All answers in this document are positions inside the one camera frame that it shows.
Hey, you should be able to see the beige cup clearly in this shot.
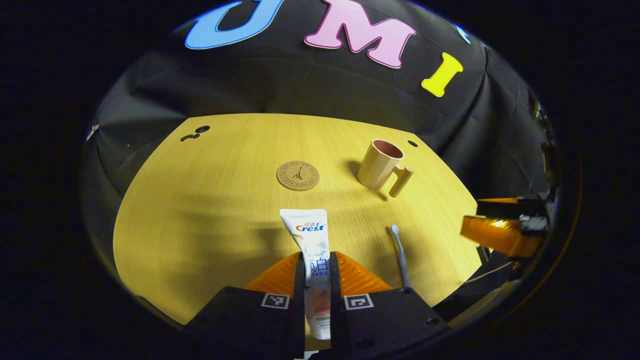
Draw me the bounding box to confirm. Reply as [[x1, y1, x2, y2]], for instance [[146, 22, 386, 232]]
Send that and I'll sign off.
[[356, 138, 415, 198]]

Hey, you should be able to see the white toothpaste tube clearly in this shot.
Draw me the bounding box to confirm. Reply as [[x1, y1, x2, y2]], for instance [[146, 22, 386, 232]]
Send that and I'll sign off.
[[279, 208, 335, 341]]

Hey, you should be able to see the round cork coaster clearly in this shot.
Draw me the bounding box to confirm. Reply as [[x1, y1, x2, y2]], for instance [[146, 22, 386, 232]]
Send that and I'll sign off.
[[276, 160, 320, 191]]

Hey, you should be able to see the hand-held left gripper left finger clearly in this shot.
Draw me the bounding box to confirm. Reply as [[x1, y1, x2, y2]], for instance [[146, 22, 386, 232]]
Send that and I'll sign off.
[[187, 251, 307, 360]]

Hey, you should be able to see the black backdrop cloth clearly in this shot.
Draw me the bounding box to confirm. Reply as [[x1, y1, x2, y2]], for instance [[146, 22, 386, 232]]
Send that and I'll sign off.
[[80, 0, 561, 281]]

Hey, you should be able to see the white toothbrush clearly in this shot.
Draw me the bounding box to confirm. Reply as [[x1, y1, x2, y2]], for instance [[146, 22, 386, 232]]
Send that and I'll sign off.
[[388, 224, 413, 291]]

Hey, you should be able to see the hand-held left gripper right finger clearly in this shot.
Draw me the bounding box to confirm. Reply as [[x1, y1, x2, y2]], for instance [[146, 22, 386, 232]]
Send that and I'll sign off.
[[327, 251, 451, 360]]

